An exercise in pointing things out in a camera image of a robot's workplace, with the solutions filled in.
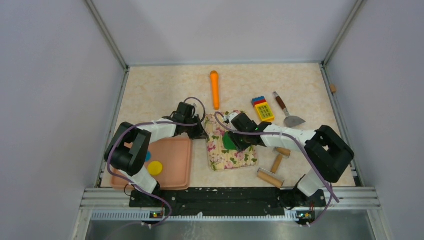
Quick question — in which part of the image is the green dough disc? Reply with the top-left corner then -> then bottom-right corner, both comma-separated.
222,131 -> 246,152

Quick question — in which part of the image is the floral cutting board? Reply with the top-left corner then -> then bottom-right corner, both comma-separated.
204,113 -> 259,172

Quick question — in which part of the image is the wooden double-ended roller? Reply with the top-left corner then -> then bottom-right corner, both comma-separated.
256,147 -> 292,189

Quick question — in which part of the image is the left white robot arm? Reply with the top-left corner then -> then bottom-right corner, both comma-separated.
104,101 -> 208,207

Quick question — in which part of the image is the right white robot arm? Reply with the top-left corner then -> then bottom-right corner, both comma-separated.
226,113 -> 355,206

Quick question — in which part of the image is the blue dough disc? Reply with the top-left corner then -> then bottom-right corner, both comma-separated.
145,151 -> 152,162

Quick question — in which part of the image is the yellow dough disc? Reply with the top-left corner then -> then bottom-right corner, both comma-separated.
147,161 -> 164,176

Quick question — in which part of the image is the pink plastic tray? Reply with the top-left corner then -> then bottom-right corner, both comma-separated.
110,137 -> 194,192

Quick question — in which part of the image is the colourful toy block stack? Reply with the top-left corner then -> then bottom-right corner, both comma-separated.
251,96 -> 275,122

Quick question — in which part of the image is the orange toy microphone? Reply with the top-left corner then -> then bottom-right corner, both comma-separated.
209,70 -> 220,110

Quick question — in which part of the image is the small wooden knob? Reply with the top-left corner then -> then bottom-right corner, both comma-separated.
329,84 -> 337,94

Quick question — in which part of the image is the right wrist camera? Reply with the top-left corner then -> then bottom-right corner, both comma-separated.
223,111 -> 240,124

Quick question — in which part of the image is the metal spatula wooden handle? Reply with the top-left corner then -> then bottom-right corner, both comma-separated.
272,91 -> 306,128

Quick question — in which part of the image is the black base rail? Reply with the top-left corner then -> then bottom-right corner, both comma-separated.
129,187 -> 327,219

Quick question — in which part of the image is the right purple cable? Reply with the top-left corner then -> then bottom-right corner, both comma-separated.
213,111 -> 341,229

